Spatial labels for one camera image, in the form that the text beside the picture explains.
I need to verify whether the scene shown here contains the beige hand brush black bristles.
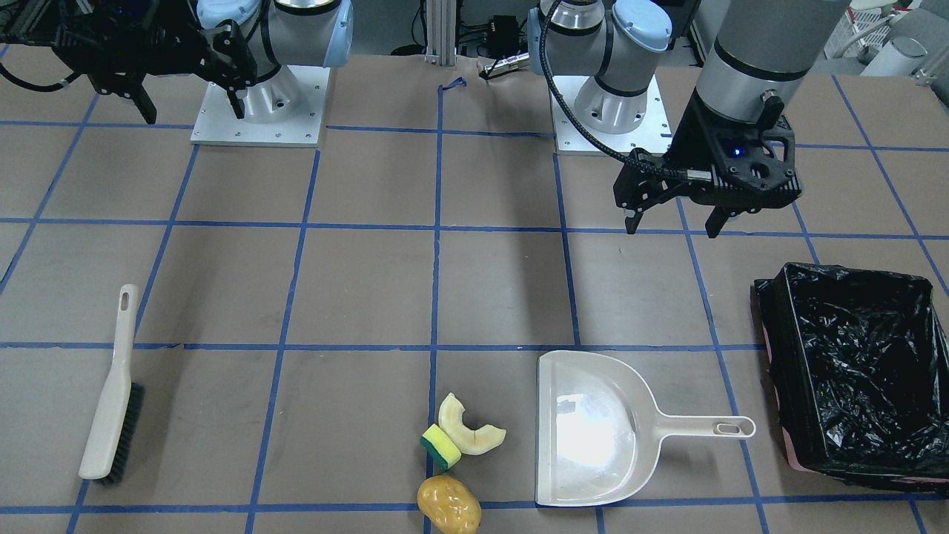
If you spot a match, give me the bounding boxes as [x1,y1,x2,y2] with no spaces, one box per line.
[79,283,145,486]

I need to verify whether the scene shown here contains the yellow green sponge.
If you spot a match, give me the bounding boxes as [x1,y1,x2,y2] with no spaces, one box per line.
[420,423,463,471]

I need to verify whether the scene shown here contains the brown potato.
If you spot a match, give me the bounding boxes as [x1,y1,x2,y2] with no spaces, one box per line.
[417,475,482,533]

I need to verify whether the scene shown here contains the bin with black trash bag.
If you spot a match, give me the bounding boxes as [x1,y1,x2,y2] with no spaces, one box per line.
[753,263,948,495]

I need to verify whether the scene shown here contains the pale melon rind slice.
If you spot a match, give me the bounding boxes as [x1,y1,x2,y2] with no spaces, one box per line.
[437,392,507,455]

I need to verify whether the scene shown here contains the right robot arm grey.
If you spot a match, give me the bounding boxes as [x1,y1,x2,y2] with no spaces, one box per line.
[2,1,354,124]

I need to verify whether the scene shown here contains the beige plastic dustpan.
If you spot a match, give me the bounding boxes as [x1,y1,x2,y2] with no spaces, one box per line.
[535,349,756,507]

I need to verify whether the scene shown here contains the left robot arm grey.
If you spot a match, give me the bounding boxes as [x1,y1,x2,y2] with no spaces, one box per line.
[526,1,847,239]

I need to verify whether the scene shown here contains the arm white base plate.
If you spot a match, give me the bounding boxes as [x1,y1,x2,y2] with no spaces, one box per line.
[191,65,333,148]
[553,76,673,154]

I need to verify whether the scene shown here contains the aluminium frame post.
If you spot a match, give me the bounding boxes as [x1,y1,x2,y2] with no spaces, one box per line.
[423,0,458,70]

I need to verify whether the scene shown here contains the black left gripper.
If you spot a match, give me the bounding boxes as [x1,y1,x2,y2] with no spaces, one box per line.
[613,93,802,239]

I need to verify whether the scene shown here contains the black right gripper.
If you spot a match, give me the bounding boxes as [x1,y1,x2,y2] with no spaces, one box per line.
[2,1,257,125]

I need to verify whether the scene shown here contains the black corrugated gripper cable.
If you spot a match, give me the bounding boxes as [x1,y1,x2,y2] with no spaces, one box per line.
[540,4,712,182]

